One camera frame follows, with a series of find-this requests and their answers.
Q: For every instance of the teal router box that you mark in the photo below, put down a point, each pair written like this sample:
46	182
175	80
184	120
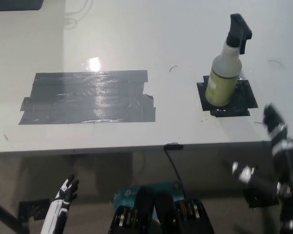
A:
127	195

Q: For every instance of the black tape square spot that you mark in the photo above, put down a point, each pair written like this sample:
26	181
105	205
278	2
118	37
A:
244	102

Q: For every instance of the grey duct tape patch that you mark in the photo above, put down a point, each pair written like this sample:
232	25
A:
88	100

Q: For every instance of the black ribbed robot body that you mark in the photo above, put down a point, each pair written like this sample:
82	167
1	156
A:
161	214

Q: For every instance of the dark flat box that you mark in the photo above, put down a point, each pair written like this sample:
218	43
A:
14	4

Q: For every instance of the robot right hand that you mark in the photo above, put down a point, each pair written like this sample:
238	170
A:
285	170

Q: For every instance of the dark metal table leg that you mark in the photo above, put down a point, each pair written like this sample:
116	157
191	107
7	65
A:
7	213

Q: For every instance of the white spray bottle black trigger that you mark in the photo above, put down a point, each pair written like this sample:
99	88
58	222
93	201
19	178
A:
222	80

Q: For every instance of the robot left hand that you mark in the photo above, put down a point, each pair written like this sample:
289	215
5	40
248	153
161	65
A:
58	207

